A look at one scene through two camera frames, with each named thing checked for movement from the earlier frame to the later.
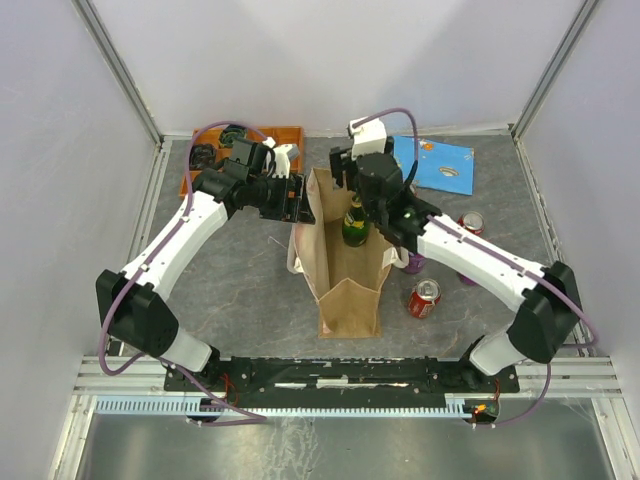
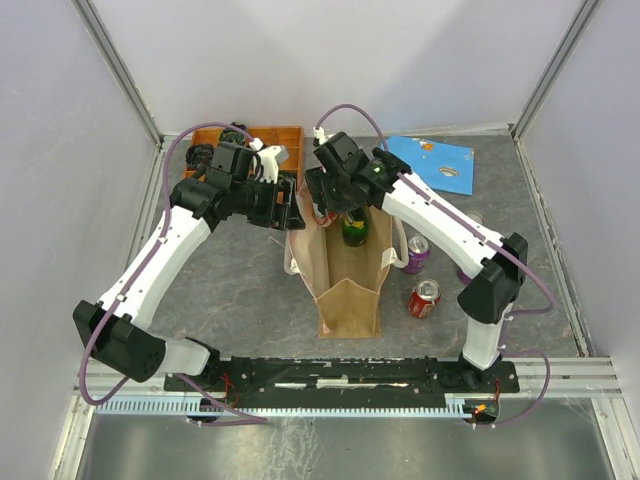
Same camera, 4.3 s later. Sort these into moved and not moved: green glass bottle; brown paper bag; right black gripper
Moved: right black gripper
Not moved: green glass bottle; brown paper bag
